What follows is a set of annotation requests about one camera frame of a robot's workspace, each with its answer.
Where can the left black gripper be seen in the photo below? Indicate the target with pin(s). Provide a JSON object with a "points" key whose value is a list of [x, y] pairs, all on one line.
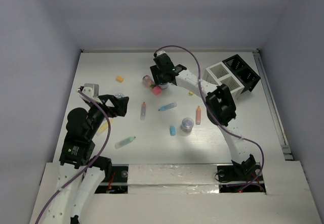
{"points": [[120, 106]]}

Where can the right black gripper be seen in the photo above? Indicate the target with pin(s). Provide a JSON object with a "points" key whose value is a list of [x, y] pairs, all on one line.
{"points": [[155, 70]]}

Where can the pink capped tube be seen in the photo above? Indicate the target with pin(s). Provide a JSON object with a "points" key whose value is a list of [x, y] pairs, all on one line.
{"points": [[149, 83]]}

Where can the green highlighter pen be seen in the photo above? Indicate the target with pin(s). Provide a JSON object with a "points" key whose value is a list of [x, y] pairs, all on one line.
{"points": [[124, 142]]}

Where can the clear round jar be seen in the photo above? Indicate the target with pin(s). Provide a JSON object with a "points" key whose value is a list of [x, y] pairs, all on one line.
{"points": [[187, 125]]}

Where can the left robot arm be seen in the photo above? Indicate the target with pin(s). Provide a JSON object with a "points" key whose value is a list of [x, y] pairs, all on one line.
{"points": [[81, 172]]}

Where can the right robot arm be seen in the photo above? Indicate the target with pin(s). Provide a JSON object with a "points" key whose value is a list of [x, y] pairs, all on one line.
{"points": [[220, 108]]}

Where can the orange tip white pen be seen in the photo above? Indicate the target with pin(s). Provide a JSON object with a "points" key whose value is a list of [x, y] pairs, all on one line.
{"points": [[143, 111]]}

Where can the orange eraser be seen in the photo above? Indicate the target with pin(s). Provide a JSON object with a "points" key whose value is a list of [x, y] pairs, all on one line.
{"points": [[119, 79]]}

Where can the yellow highlighter pen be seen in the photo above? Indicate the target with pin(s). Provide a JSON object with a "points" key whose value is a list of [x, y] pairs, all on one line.
{"points": [[102, 128]]}

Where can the blue highlighter pen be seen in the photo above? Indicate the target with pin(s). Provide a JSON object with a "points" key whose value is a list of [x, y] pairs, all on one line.
{"points": [[168, 106]]}

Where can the orange pencil shaped pen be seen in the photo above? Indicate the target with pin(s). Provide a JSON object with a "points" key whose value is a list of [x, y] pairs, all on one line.
{"points": [[198, 116]]}

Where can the blue eraser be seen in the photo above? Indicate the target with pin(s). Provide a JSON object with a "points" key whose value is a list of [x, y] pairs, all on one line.
{"points": [[172, 130]]}

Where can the white slotted container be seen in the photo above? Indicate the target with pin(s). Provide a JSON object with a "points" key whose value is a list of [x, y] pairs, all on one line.
{"points": [[219, 74]]}

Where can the black container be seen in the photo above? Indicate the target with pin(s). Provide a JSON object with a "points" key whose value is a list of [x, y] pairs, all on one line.
{"points": [[243, 72]]}

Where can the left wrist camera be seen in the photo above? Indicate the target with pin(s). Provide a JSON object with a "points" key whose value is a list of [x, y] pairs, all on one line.
{"points": [[91, 90]]}

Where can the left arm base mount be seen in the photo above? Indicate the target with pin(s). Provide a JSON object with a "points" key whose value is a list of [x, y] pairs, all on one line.
{"points": [[116, 183]]}

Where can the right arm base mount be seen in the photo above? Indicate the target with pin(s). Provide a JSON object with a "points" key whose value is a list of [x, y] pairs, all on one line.
{"points": [[231, 182]]}

